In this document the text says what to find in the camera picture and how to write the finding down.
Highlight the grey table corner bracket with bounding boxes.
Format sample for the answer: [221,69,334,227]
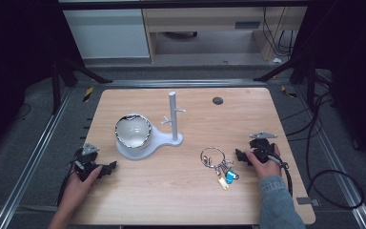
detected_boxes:
[295,197,321,208]

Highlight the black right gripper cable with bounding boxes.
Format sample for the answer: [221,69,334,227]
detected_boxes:
[260,144,295,198]

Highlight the black metal stand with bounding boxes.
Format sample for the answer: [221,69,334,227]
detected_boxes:
[253,52,317,111]
[51,56,113,115]

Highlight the black looped floor cable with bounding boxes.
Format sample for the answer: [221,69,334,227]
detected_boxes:
[280,90,365,211]

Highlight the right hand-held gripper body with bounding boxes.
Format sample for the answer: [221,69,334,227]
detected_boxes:
[249,131,283,166]

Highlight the black hanging desk cables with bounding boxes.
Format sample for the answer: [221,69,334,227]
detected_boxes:
[261,6,296,57]

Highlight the white peg rack with base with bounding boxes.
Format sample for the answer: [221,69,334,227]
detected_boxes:
[115,91,187,161]

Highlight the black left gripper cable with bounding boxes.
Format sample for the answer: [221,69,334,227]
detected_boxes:
[56,158,84,207]

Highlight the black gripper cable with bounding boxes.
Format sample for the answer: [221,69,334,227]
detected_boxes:
[56,158,84,207]
[260,144,295,198]

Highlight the white cabinet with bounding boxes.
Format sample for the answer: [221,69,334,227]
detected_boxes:
[62,8,151,60]

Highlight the yellow black warning tape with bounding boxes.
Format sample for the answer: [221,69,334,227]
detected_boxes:
[280,84,298,99]
[82,86,95,103]

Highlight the person's left hand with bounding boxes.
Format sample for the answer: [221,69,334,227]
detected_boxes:
[57,165,103,208]

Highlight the person's right hand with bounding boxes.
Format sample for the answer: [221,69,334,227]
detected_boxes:
[244,143,283,181]

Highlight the metal key ring with keys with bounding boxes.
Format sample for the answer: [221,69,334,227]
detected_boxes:
[199,145,240,192]

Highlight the aluminium rail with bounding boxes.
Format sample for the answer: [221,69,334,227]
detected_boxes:
[103,78,268,89]
[0,87,74,229]
[294,85,366,229]

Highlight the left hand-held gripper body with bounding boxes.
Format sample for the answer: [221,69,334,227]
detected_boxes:
[72,142,105,183]

